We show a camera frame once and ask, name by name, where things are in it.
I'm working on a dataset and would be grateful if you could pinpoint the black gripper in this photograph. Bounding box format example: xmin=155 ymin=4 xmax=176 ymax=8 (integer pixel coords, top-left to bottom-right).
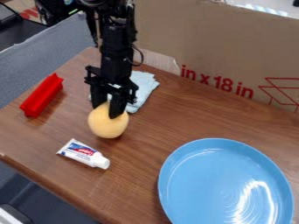
xmin=84 ymin=46 xmax=139 ymax=119

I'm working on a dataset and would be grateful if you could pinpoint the yellow ball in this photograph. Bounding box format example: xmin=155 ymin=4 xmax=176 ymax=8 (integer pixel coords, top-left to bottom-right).
xmin=88 ymin=102 xmax=128 ymax=138

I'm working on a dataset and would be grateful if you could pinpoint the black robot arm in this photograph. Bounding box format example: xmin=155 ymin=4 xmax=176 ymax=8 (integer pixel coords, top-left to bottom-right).
xmin=79 ymin=0 xmax=139 ymax=119

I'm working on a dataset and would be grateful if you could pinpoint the blue plate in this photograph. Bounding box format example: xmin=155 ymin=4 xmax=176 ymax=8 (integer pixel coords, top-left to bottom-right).
xmin=158 ymin=138 xmax=295 ymax=224

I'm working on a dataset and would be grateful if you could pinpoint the light blue folded cloth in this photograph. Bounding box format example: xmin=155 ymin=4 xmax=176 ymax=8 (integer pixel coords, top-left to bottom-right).
xmin=88 ymin=69 xmax=162 ymax=115

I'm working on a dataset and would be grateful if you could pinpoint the red plastic block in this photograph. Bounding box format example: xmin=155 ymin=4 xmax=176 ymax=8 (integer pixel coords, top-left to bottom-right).
xmin=20 ymin=73 xmax=63 ymax=118

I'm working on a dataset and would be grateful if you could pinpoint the white toothpaste tube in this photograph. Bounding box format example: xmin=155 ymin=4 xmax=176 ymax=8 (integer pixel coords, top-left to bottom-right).
xmin=56 ymin=138 xmax=109 ymax=170

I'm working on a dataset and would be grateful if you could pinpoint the grey fabric partition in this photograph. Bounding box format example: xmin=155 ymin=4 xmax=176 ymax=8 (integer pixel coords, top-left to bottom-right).
xmin=0 ymin=12 xmax=95 ymax=108

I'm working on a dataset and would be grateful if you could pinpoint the black equipment in background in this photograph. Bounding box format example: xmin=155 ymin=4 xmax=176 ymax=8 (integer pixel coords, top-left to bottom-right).
xmin=33 ymin=0 xmax=99 ymax=47

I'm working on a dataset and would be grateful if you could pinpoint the cardboard box wall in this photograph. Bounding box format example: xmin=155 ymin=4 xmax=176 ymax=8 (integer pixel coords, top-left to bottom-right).
xmin=133 ymin=0 xmax=299 ymax=115

